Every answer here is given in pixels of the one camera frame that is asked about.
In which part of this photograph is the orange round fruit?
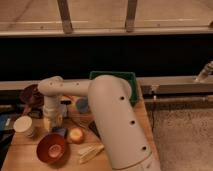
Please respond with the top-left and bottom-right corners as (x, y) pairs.
(69, 128), (84, 144)

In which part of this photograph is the white paper cup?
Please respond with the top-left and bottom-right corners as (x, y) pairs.
(13, 116), (35, 137)

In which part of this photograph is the orange carrot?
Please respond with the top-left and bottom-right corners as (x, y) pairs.
(62, 95), (73, 100)

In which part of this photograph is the red bowl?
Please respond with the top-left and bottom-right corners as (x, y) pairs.
(36, 133), (66, 164)

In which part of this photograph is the blue sponge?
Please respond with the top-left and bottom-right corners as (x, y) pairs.
(52, 127), (67, 138)

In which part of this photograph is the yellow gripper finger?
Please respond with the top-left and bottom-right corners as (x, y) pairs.
(61, 105), (68, 118)
(43, 117), (53, 132)

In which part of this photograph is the black rectangular block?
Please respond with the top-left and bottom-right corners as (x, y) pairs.
(88, 121), (100, 139)

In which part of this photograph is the small blue cup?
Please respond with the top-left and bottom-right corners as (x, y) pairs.
(76, 98), (89, 114)

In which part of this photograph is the dark maroon bowl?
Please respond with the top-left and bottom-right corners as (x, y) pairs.
(20, 84), (44, 106)

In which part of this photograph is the green plastic tray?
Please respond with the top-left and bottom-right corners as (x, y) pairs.
(89, 71), (139, 106)

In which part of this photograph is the metal rail beam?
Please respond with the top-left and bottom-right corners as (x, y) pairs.
(137, 75), (213, 95)

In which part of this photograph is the black handled tool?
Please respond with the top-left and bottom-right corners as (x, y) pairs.
(60, 100), (72, 106)

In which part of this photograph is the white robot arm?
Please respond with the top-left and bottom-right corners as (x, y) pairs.
(38, 75), (161, 171)

